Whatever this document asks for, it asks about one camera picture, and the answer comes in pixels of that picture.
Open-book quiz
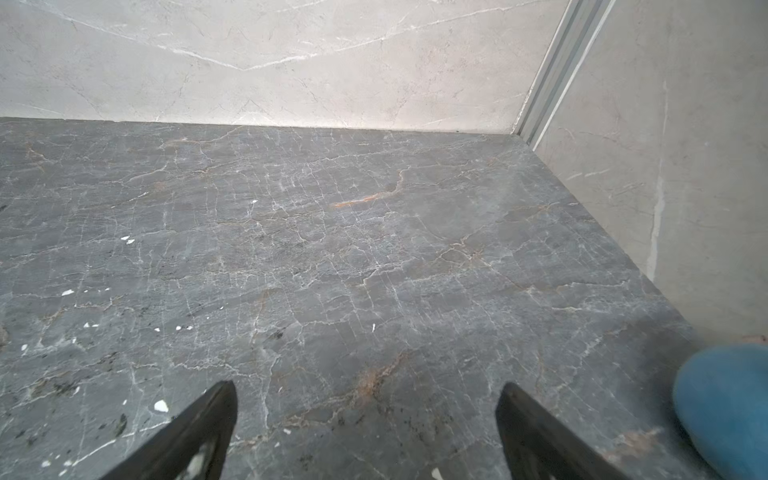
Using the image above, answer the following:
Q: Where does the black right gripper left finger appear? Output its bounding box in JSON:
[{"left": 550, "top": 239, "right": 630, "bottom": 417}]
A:
[{"left": 102, "top": 380, "right": 238, "bottom": 480}]

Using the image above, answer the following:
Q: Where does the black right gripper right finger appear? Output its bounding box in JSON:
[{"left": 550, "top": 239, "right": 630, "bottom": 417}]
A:
[{"left": 495, "top": 382, "right": 628, "bottom": 480}]

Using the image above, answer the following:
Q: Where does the plush doll blue hair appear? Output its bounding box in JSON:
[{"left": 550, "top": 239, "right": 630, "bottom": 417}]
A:
[{"left": 672, "top": 343, "right": 767, "bottom": 479}]

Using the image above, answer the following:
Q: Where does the aluminium frame corner post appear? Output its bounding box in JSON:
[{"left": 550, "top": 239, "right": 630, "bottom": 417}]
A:
[{"left": 512, "top": 0, "right": 616, "bottom": 149}]

